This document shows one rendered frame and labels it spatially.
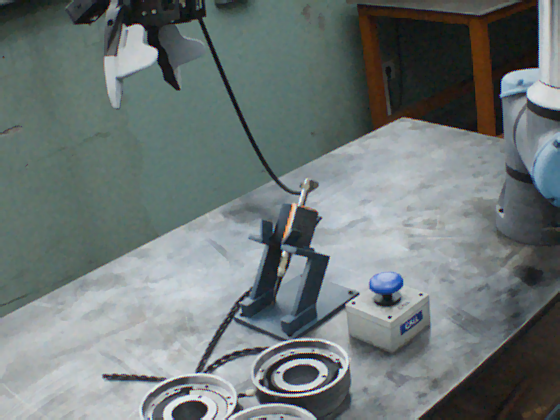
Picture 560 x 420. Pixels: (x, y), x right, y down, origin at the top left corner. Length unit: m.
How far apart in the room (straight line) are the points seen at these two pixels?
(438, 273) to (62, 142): 1.60
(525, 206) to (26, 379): 0.70
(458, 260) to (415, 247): 0.07
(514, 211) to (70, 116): 1.62
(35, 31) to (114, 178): 0.56
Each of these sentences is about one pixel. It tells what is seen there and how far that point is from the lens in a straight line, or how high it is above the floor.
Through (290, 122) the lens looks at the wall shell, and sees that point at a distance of 2.99.
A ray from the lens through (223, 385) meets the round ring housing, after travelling 0.86.
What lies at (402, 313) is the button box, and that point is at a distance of 0.91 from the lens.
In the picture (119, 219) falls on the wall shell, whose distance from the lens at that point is 2.61.
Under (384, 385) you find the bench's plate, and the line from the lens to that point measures 0.88.
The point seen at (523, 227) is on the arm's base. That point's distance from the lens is 1.12.
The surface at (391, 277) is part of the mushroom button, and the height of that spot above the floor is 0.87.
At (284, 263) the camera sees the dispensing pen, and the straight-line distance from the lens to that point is 0.98.
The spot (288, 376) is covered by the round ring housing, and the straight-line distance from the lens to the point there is 0.88.
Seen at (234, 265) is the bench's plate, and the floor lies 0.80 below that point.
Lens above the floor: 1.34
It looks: 25 degrees down
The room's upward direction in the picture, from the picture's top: 9 degrees counter-clockwise
